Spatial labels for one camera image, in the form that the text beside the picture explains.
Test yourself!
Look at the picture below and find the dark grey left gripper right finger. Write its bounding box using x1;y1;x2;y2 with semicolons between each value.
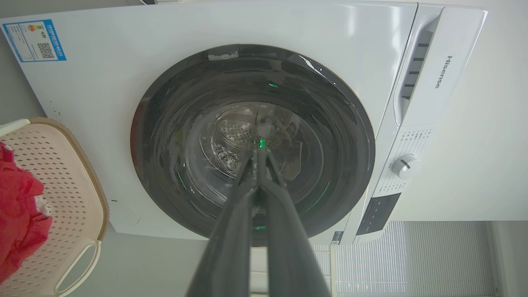
257;148;331;297

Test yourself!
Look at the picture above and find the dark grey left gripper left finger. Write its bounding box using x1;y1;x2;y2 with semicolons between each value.
185;149;259;297

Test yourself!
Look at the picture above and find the beige perforated laundry basket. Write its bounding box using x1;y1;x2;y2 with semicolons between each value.
0;117;110;297

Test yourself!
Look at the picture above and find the white window blind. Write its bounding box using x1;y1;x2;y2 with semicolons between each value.
312;221;497;297

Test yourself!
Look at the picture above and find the round dark glass washer door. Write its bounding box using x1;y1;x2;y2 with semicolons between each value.
130;44;376;247

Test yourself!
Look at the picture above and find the white washer control dial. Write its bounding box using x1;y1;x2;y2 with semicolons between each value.
391;154;421;179

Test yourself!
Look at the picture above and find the white Hisense washing machine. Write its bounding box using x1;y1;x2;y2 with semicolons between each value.
0;0;488;247

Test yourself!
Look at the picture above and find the red garment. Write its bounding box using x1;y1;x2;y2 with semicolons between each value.
0;141;53;284

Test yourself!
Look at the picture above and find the blue energy label sticker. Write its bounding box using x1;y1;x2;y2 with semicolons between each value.
2;19;67;63

